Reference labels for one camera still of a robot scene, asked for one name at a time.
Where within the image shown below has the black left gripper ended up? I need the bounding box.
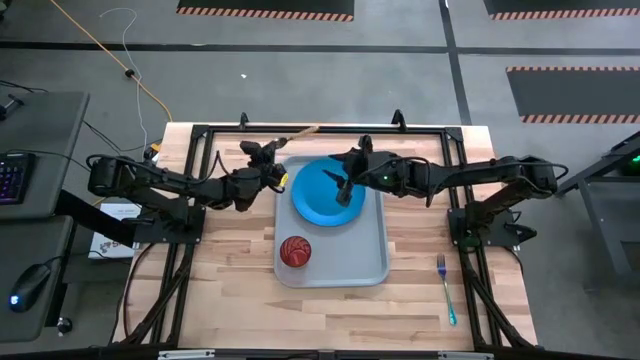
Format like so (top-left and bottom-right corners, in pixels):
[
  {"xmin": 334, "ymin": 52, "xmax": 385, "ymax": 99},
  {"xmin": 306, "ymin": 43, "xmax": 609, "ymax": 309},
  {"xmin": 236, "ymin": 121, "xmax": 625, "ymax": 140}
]
[{"xmin": 239, "ymin": 139, "xmax": 289, "ymax": 195}]

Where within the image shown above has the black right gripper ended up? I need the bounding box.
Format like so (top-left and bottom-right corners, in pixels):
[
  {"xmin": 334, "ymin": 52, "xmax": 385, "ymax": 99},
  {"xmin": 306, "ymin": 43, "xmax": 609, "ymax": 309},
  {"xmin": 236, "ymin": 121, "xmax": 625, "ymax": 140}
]
[{"xmin": 321, "ymin": 133, "xmax": 402, "ymax": 208}]

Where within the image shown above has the blue round plate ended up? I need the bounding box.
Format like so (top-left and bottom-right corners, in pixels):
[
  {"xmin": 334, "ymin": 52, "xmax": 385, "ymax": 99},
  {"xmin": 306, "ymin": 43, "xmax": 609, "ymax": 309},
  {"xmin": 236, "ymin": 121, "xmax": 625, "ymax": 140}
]
[{"xmin": 290, "ymin": 157, "xmax": 368, "ymax": 228}]

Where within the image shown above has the spoon with orange handle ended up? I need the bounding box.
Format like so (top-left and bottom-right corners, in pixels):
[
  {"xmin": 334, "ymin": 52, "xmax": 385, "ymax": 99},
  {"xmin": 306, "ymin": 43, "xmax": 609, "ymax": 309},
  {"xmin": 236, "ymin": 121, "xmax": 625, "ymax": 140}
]
[{"xmin": 273, "ymin": 125, "xmax": 322, "ymax": 150}]

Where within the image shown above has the red faceted cup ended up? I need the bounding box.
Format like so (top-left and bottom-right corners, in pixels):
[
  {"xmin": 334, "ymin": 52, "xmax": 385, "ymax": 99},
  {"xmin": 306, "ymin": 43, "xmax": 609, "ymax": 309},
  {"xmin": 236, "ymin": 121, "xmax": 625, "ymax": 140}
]
[{"xmin": 278, "ymin": 235, "xmax": 313, "ymax": 269}]

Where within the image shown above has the fork with blue-green handle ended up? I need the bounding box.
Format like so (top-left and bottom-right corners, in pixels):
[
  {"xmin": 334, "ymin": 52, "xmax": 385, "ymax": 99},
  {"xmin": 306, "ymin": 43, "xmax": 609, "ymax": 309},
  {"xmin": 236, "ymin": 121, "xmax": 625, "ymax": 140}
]
[{"xmin": 435, "ymin": 252, "xmax": 459, "ymax": 328}]

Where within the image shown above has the grey plastic tray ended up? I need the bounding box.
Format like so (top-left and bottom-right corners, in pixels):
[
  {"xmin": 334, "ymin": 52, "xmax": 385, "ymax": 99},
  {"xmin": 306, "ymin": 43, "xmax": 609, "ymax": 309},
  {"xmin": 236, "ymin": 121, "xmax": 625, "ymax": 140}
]
[{"xmin": 272, "ymin": 154, "xmax": 392, "ymax": 290}]

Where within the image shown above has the black hazard-striped floor mat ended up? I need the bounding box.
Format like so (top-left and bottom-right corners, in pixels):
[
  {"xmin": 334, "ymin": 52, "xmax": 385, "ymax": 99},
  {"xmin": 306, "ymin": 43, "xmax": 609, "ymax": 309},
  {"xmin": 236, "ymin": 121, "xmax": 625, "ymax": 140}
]
[
  {"xmin": 175, "ymin": 0, "xmax": 356, "ymax": 23},
  {"xmin": 482, "ymin": 0, "xmax": 640, "ymax": 22},
  {"xmin": 505, "ymin": 65, "xmax": 640, "ymax": 125}
]

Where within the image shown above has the white printed box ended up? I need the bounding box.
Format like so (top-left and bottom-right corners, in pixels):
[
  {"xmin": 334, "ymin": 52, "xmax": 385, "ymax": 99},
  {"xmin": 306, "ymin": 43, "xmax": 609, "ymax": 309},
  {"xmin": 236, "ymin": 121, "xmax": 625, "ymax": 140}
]
[{"xmin": 87, "ymin": 199, "xmax": 145, "ymax": 262}]

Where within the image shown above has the grey desk panel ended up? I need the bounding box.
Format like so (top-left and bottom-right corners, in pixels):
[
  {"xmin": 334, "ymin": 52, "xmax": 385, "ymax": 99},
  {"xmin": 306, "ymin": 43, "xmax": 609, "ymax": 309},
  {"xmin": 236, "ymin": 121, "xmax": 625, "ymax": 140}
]
[
  {"xmin": 0, "ymin": 90, "xmax": 92, "ymax": 222},
  {"xmin": 0, "ymin": 215, "xmax": 76, "ymax": 344}
]

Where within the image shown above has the black backlit keyboard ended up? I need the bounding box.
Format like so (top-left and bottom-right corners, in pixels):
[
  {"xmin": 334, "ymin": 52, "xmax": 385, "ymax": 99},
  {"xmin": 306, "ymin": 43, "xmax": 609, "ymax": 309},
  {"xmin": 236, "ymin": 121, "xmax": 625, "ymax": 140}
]
[{"xmin": 0, "ymin": 151, "xmax": 38, "ymax": 207}]

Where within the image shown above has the black tool on desk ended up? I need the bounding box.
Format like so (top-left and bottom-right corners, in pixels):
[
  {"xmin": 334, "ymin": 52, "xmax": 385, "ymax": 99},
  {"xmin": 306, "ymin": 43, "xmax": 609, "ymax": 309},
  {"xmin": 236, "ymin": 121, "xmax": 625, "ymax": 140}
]
[{"xmin": 0, "ymin": 93, "xmax": 25, "ymax": 122}]

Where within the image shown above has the black side stand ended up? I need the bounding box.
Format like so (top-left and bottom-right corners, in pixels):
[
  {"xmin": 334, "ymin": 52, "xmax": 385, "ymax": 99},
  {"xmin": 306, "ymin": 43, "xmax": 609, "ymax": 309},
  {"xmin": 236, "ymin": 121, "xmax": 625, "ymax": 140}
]
[{"xmin": 549, "ymin": 129, "xmax": 640, "ymax": 292}]

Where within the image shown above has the black computer mouse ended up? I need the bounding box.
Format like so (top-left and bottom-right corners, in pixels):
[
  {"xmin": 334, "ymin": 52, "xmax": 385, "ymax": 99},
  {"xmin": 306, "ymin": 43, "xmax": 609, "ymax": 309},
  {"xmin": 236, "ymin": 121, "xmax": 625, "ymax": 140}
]
[{"xmin": 7, "ymin": 262, "xmax": 53, "ymax": 314}]

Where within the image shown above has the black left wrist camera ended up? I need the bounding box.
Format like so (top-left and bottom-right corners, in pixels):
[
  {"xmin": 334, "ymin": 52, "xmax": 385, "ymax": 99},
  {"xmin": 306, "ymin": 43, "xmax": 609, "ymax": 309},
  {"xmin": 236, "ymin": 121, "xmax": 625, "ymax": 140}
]
[{"xmin": 264, "ymin": 162, "xmax": 287, "ymax": 195}]

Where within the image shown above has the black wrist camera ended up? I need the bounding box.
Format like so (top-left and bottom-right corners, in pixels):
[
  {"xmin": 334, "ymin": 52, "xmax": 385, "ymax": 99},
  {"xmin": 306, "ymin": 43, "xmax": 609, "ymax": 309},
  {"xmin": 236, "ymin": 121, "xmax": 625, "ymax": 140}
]
[
  {"xmin": 264, "ymin": 162, "xmax": 287, "ymax": 195},
  {"xmin": 368, "ymin": 158, "xmax": 402, "ymax": 193}
]

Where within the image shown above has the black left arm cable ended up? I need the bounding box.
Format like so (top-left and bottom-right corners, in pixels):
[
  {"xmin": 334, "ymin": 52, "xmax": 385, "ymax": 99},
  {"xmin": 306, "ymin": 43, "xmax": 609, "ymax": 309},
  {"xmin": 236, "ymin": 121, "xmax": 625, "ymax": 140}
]
[{"xmin": 211, "ymin": 149, "xmax": 237, "ymax": 177}]

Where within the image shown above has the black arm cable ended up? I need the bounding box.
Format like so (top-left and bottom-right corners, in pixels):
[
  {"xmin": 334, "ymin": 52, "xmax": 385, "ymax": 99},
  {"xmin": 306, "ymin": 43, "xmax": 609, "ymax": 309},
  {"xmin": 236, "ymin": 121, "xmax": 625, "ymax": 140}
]
[
  {"xmin": 211, "ymin": 149, "xmax": 237, "ymax": 177},
  {"xmin": 424, "ymin": 155, "xmax": 571, "ymax": 209}
]

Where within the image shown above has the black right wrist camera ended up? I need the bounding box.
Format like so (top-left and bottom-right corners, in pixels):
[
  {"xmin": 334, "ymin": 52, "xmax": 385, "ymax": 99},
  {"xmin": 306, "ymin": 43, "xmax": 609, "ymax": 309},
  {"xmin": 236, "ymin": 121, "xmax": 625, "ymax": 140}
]
[{"xmin": 368, "ymin": 158, "xmax": 402, "ymax": 193}]

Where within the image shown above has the black metal rig frame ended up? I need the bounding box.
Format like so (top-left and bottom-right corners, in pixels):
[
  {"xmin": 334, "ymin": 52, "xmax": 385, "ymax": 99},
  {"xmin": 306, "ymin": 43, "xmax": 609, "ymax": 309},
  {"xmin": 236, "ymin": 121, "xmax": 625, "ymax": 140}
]
[{"xmin": 110, "ymin": 108, "xmax": 540, "ymax": 352}]

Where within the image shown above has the white floor cable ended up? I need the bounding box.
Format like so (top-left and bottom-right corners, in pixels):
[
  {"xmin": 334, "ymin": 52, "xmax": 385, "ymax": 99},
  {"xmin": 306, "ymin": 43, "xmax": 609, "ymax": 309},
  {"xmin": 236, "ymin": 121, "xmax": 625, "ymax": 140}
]
[{"xmin": 98, "ymin": 6, "xmax": 152, "ymax": 154}]

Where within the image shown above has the black floor cable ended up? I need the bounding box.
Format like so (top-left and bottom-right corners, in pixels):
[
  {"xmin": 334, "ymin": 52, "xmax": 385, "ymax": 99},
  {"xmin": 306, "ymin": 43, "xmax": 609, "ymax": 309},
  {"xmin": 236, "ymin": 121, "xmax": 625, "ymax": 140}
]
[{"xmin": 0, "ymin": 78, "xmax": 166, "ymax": 157}]

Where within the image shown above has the orange floor cable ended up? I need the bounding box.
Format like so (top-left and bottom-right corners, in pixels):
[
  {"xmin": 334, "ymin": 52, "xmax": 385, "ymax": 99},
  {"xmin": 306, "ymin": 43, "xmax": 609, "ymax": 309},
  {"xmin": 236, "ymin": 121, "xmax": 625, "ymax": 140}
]
[{"xmin": 48, "ymin": 0, "xmax": 174, "ymax": 124}]

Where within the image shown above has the silver bracket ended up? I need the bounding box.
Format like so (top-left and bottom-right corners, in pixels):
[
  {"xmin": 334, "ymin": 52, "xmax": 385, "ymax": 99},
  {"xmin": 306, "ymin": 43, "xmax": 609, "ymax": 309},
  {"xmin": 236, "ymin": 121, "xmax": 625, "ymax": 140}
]
[
  {"xmin": 438, "ymin": 350, "xmax": 495, "ymax": 360},
  {"xmin": 157, "ymin": 349, "xmax": 217, "ymax": 360}
]

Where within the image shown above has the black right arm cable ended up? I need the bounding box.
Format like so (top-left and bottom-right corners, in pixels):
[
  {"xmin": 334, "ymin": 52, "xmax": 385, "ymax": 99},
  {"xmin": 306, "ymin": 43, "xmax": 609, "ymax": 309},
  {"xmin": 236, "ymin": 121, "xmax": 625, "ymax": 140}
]
[{"xmin": 424, "ymin": 155, "xmax": 571, "ymax": 209}]

